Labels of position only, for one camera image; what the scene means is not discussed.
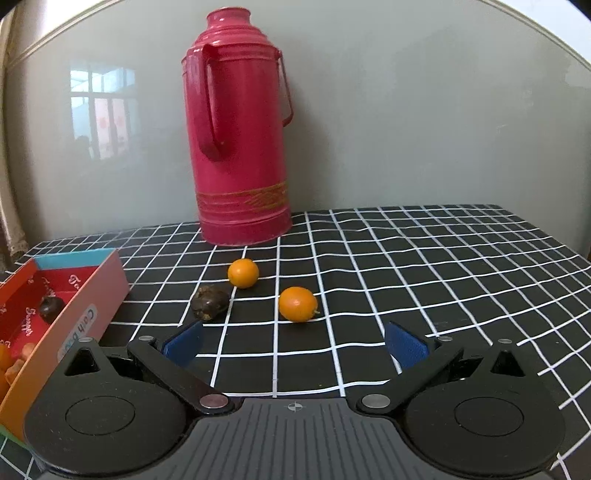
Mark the colourful cardboard box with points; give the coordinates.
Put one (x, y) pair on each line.
(92, 284)

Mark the black white checkered tablecloth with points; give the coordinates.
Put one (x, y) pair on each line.
(474, 273)

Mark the dark chestnut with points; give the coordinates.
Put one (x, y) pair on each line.
(50, 308)
(208, 303)

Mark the dark chestnut back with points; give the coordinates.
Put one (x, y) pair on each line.
(208, 303)

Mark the small pinkish fruit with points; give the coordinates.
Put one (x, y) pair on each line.
(11, 366)

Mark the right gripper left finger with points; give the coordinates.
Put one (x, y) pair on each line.
(115, 411)

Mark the red thermos flask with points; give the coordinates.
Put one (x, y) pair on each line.
(237, 103)

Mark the beige curtain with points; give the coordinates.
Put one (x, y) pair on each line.
(13, 238)

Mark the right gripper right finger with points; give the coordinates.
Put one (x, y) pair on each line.
(482, 413)

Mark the small back kumquat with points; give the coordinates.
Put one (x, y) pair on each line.
(243, 273)

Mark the small kumquat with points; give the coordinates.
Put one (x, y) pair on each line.
(298, 304)
(243, 273)

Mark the dark chestnut front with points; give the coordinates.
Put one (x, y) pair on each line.
(50, 308)

